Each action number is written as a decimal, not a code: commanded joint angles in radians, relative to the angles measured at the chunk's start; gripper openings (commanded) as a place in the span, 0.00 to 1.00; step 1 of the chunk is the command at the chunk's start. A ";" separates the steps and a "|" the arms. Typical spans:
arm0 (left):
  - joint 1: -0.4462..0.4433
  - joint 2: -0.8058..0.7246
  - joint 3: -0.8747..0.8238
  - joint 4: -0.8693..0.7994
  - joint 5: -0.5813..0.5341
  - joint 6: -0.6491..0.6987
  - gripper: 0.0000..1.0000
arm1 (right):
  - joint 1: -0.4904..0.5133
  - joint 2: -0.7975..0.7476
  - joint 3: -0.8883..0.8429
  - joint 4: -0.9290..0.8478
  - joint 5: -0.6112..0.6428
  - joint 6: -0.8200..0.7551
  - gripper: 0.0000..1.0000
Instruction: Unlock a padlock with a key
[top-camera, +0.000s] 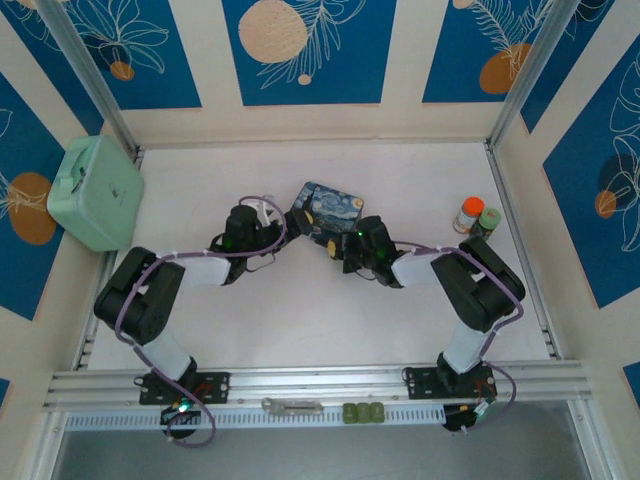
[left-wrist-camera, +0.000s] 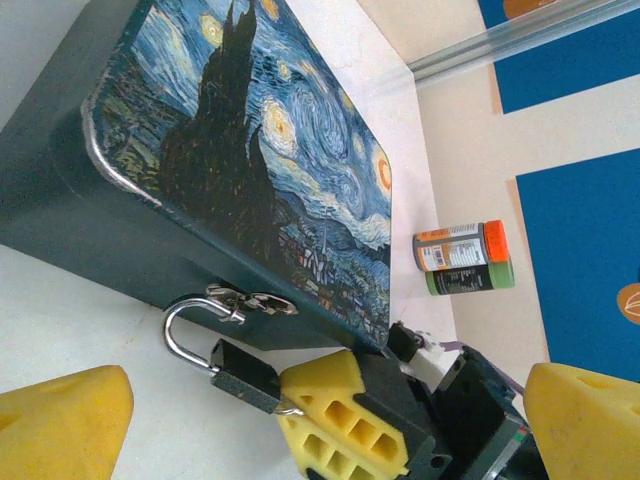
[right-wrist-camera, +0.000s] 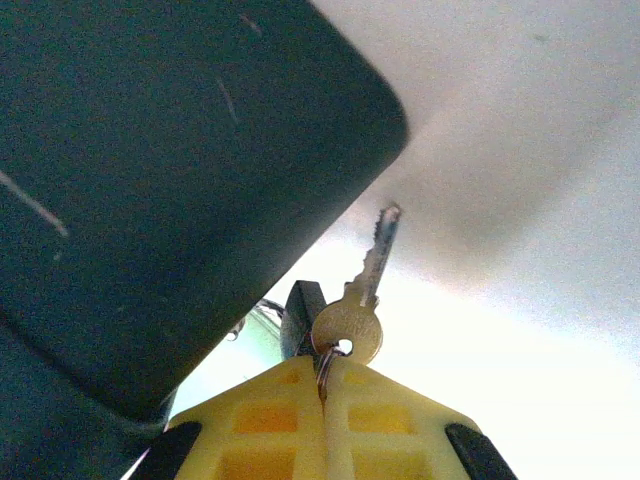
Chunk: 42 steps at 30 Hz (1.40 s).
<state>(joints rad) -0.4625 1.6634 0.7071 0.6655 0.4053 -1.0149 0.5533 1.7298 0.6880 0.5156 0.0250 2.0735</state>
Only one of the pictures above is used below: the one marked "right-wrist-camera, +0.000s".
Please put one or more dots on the small metal key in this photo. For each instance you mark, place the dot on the small metal key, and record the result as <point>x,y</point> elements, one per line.
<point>350,325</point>

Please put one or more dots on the small black padlock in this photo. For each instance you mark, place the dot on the small black padlock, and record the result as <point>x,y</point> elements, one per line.
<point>300,325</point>

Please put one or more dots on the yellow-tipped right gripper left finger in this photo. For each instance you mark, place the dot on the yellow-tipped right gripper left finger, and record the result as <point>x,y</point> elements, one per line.
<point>265,440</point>

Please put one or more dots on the starry night tin box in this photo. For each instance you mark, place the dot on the starry night tin box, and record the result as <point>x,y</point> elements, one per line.
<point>175,175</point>

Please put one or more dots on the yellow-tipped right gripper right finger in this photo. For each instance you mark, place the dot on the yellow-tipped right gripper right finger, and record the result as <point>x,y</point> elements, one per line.
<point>390,440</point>

